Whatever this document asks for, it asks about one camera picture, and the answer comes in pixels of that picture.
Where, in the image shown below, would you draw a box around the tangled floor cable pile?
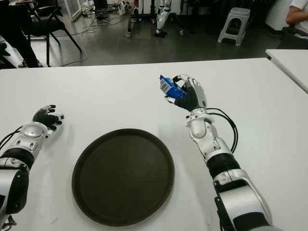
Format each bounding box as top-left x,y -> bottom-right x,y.
83,3 -> 121,26

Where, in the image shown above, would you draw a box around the left robot hand black silver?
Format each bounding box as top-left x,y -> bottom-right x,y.
33,104 -> 65,132

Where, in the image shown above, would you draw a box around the black metal frame chair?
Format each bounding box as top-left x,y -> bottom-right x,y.
25,0 -> 82,67

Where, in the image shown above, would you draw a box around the black wheeled gantry frame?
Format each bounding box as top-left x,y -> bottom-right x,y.
124,0 -> 186,38

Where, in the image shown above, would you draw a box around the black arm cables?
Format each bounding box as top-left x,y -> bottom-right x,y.
0,126 -> 25,147
206,108 -> 239,154

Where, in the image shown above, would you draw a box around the grey plastic stool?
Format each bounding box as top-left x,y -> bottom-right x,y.
218,7 -> 248,46

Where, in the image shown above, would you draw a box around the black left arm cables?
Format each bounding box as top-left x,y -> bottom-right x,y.
0,126 -> 25,147

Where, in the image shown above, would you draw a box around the right robot hand black silver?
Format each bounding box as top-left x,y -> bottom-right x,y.
164,74 -> 208,113

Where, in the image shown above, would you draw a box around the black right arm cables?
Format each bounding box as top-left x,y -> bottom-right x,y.
206,108 -> 239,154

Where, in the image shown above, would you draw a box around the white framed leaning panel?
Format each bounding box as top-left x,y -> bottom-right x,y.
61,0 -> 84,23

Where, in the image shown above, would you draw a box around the white humanoid robot leg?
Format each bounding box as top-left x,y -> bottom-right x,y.
154,0 -> 173,38

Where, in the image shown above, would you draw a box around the blue Oreo cookie packet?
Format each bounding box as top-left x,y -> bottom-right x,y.
158,74 -> 186,100

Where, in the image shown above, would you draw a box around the white neighbouring table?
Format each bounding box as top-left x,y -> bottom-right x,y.
265,49 -> 308,94

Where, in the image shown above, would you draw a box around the seated person in white shirt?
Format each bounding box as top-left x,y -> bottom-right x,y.
286,0 -> 308,40

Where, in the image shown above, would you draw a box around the white cable on floor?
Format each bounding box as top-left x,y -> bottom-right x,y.
56,18 -> 99,67

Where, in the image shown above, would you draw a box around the round dark brown tray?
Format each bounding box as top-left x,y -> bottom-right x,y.
71,128 -> 174,227

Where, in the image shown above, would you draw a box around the black chair with armrest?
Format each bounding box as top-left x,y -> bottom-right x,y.
0,43 -> 9,70

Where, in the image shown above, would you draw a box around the black equipment box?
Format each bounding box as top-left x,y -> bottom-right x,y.
93,0 -> 109,14

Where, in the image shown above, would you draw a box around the standing person in black trousers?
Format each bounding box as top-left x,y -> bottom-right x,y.
0,0 -> 44,68

